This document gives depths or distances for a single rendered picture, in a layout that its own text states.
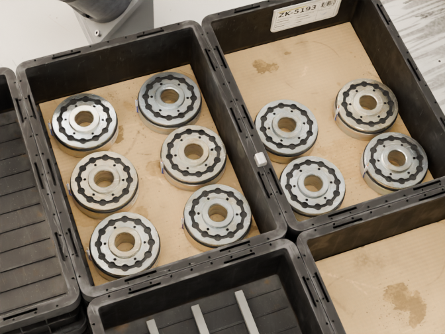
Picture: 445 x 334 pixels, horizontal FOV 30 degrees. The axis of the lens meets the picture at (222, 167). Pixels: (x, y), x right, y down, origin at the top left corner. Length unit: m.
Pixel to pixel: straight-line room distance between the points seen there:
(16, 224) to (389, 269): 0.57
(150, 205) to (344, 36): 0.47
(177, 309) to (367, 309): 0.28
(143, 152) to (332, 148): 0.31
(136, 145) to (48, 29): 0.39
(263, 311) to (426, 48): 0.69
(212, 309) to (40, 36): 0.67
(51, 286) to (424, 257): 0.56
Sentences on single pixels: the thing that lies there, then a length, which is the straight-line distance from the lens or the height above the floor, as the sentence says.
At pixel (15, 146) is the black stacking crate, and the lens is 1.36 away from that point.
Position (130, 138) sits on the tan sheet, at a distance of 1.34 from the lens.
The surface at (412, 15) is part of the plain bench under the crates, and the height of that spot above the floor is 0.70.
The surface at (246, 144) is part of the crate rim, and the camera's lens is 1.23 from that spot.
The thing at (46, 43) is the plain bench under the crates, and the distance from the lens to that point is 1.62.
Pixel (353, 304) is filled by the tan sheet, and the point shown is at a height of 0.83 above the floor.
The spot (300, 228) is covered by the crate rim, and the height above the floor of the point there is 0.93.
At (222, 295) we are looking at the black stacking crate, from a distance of 1.24.
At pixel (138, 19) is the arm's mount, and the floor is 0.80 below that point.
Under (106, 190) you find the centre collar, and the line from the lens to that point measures 1.26.
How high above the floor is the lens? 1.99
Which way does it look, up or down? 62 degrees down
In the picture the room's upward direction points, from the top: 7 degrees clockwise
